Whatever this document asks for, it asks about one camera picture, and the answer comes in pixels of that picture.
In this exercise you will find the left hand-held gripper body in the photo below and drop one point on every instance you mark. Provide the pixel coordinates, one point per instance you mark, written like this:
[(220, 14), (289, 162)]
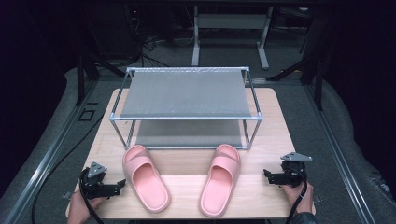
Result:
[(95, 186)]

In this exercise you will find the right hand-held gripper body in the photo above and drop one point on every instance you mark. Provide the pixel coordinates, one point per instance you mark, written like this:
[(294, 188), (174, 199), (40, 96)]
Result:
[(292, 175)]

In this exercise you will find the pink slipper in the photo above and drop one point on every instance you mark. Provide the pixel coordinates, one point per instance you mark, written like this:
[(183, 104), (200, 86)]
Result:
[(219, 183), (146, 183)]

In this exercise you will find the grey metal shoe rack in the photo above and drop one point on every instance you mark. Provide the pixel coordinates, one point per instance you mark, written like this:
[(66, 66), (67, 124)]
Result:
[(186, 93)]

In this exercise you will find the person's right hand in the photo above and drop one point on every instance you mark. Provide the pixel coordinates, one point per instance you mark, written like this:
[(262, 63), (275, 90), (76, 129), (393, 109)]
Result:
[(306, 200)]

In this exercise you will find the person's left hand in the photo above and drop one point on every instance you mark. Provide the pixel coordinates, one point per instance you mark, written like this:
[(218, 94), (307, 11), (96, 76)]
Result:
[(77, 210)]

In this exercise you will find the grey tape piece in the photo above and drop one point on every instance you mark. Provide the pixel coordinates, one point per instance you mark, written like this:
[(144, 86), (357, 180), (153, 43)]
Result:
[(67, 195)]

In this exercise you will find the black metal stand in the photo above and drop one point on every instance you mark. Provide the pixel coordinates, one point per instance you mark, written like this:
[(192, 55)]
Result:
[(80, 81), (318, 84)]

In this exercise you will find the grey metal stand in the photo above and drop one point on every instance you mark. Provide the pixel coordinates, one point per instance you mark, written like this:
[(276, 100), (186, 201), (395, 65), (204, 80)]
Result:
[(230, 21)]

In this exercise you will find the aluminium floor rail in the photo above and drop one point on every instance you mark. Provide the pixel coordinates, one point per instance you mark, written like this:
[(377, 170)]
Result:
[(339, 155), (46, 161)]

